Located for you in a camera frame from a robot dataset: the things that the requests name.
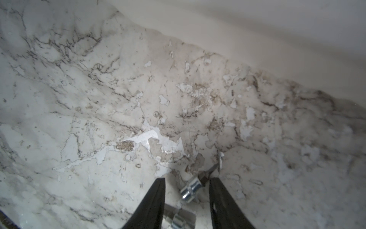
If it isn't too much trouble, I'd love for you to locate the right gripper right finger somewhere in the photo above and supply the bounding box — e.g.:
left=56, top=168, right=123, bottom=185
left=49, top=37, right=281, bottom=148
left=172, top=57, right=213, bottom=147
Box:
left=209, top=177, right=254, bottom=229

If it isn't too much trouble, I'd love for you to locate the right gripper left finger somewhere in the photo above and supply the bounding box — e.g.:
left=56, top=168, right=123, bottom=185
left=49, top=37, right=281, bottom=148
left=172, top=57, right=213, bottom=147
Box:
left=122, top=178, right=166, bottom=229

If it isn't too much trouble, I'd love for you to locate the white plastic storage box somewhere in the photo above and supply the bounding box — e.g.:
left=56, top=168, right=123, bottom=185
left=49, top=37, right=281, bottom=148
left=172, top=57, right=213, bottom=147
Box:
left=112, top=1, right=366, bottom=106

